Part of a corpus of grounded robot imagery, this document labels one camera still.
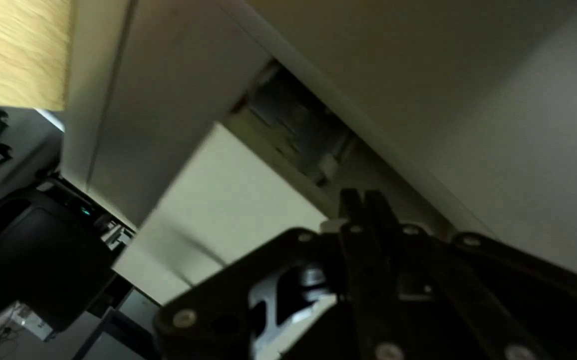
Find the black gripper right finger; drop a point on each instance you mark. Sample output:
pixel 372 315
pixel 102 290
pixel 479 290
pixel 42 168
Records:
pixel 420 293

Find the grey file cabinet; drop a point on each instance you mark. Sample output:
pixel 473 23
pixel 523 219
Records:
pixel 234 213

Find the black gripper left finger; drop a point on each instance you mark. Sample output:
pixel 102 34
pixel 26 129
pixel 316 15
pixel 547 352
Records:
pixel 360 266

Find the black office chair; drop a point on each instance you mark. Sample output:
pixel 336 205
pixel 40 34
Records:
pixel 34 261

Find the beige file cabinet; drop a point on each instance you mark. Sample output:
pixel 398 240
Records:
pixel 434 67

